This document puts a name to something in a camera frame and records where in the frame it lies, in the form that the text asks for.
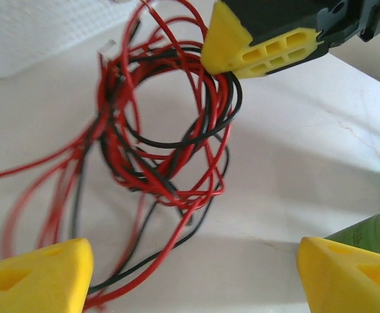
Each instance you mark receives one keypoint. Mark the green bottle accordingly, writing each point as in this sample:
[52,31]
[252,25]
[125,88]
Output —
[373,228]

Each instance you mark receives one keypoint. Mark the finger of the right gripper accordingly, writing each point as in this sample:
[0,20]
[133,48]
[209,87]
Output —
[226,39]
[275,66]

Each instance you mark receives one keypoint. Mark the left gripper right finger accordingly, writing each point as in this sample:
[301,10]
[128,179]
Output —
[356,287]

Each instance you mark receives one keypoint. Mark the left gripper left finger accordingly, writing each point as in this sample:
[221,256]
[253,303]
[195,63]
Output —
[30,287]

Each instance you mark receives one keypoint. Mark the white perforated plastic basket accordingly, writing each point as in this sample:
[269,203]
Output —
[30,32]

